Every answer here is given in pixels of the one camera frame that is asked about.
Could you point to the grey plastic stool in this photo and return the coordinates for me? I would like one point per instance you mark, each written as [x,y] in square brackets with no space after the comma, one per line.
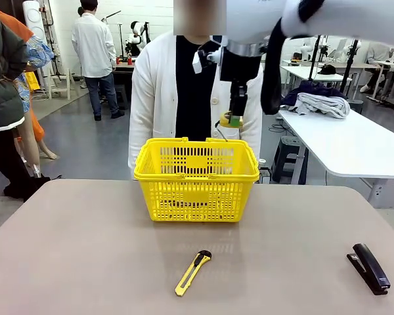
[357,104]
[289,157]

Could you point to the large white table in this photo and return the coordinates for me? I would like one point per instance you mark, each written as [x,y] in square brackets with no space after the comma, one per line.
[348,147]

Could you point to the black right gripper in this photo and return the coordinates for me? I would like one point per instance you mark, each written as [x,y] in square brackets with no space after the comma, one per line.
[241,67]

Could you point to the white wooden chair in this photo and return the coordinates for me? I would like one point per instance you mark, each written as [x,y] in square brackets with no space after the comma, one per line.
[60,83]

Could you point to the black stapler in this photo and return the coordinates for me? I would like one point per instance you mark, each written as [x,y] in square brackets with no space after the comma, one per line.
[369,269]

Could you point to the blue patterned garment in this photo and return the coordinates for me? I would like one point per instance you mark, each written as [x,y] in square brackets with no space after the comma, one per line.
[41,52]

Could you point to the yellow plastic shopping basket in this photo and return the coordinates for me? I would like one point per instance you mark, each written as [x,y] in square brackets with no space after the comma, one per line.
[197,197]

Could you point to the black cap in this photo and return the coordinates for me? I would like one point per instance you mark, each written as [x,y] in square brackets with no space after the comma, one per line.
[327,69]

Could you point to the black tripod stand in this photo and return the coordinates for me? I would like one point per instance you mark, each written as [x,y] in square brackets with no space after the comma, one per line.
[351,62]
[315,62]

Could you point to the person in dark green vest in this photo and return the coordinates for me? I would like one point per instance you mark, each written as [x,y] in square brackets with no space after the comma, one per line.
[3,98]

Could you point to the dark navy cloth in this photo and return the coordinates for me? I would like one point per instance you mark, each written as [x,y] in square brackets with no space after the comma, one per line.
[312,88]

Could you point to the man in white lab coat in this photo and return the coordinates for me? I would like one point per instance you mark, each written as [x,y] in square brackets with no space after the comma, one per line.
[95,49]

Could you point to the grey white cloth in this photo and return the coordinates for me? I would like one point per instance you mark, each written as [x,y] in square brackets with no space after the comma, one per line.
[325,103]

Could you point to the yellow utility knife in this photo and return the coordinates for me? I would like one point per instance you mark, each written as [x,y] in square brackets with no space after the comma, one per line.
[192,274]

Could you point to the yellow tape measure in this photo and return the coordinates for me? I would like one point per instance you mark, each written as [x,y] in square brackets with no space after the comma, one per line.
[224,119]

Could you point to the person in white cardigan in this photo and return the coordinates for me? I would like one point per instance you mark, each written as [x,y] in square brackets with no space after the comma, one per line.
[154,98]

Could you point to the small white table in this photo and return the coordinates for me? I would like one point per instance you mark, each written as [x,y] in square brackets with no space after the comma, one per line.
[315,73]

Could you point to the mannequin in orange garment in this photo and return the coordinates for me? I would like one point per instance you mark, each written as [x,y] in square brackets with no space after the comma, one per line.
[28,36]

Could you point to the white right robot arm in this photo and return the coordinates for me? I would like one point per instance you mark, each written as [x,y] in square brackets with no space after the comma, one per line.
[249,19]

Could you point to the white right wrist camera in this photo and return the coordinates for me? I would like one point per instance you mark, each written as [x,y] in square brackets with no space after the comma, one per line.
[205,57]

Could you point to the seated person in grey sweater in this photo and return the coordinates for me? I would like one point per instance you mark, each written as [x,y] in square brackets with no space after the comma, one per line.
[379,52]

